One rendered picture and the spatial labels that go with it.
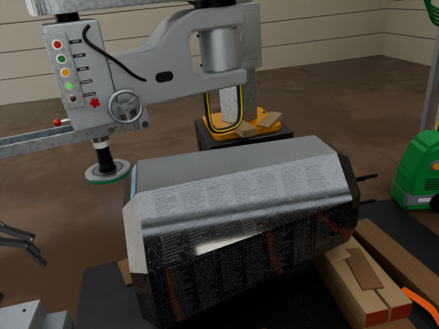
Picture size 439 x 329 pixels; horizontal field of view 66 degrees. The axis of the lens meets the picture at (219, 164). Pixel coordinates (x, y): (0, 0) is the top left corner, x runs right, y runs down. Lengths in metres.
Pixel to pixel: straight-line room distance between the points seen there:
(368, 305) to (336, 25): 7.25
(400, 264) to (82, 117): 1.90
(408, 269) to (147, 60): 1.82
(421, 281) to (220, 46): 1.66
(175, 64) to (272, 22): 6.44
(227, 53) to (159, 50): 0.34
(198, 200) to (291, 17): 6.83
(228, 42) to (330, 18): 6.85
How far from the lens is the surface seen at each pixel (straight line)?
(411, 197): 2.94
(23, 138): 1.70
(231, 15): 1.70
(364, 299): 1.93
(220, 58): 1.70
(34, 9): 1.51
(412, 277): 2.29
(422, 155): 2.83
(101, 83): 1.51
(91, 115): 1.53
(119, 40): 7.59
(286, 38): 8.10
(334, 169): 1.77
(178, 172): 1.68
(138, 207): 1.56
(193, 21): 1.62
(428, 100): 3.93
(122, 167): 1.71
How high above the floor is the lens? 1.63
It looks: 27 degrees down
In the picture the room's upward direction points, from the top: 6 degrees counter-clockwise
